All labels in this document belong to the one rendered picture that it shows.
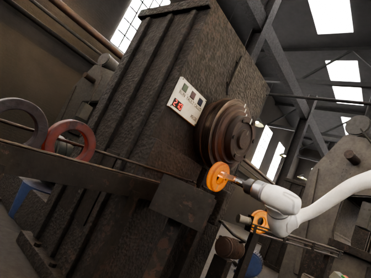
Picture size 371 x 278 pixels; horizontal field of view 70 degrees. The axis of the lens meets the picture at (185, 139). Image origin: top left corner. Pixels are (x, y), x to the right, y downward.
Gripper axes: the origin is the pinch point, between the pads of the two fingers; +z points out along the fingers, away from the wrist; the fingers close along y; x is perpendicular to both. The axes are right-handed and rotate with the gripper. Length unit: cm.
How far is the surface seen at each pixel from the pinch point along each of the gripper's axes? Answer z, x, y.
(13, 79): 626, 18, 52
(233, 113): 13.6, 36.6, 6.9
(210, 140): 15.6, 15.1, 0.8
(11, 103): 17, -13, -93
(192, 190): -16.3, -12.6, -38.2
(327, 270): -43, -24, 119
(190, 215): -19.2, -21.1, -36.6
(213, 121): 16.2, 25.8, -3.2
